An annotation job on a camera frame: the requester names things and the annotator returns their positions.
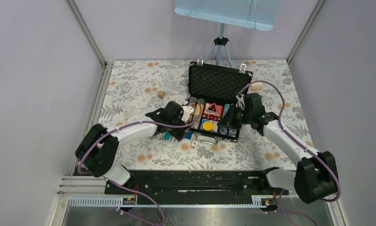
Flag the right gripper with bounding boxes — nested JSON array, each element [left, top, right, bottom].
[[216, 104, 252, 130]]

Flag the blue lego brick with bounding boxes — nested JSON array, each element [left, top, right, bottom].
[[185, 132, 192, 140]]

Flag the teal rectangular block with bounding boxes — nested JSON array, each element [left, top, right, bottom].
[[164, 132, 171, 141]]

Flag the yellow round button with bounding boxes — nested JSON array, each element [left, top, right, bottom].
[[206, 121, 214, 131]]

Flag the black poker case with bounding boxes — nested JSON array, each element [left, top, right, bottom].
[[188, 57, 253, 145]]

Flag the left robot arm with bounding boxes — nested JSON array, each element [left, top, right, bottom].
[[75, 101, 195, 194]]

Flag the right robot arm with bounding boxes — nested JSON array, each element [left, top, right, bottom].
[[218, 93, 341, 204]]

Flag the red card deck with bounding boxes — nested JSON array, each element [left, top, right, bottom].
[[204, 102, 223, 117]]

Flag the clear all-in triangle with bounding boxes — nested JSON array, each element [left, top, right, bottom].
[[205, 103, 217, 114]]

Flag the beige lego brick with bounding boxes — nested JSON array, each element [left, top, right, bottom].
[[251, 83, 263, 91]]

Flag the brown wooden cube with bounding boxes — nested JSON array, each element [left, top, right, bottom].
[[157, 90, 166, 99]]

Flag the floral table cloth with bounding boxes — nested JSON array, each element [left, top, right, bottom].
[[98, 60, 312, 170]]

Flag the blue tripod stand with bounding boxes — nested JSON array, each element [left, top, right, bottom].
[[202, 23, 233, 68]]

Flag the light blue perforated board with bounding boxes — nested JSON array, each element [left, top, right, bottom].
[[174, 0, 283, 31]]

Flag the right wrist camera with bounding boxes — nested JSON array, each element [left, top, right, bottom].
[[236, 93, 245, 110]]

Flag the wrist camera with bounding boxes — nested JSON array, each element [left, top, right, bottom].
[[181, 100, 196, 124], [236, 93, 245, 110]]

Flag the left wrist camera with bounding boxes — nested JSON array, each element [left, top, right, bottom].
[[181, 100, 196, 124]]

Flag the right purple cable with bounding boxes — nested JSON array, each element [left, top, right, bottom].
[[236, 80, 342, 226]]

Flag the purple cable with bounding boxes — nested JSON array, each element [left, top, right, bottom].
[[236, 80, 342, 226], [77, 97, 204, 226]]

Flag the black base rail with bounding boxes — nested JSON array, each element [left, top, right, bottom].
[[103, 170, 289, 207]]

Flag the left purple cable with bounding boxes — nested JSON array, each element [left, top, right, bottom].
[[77, 97, 204, 226]]

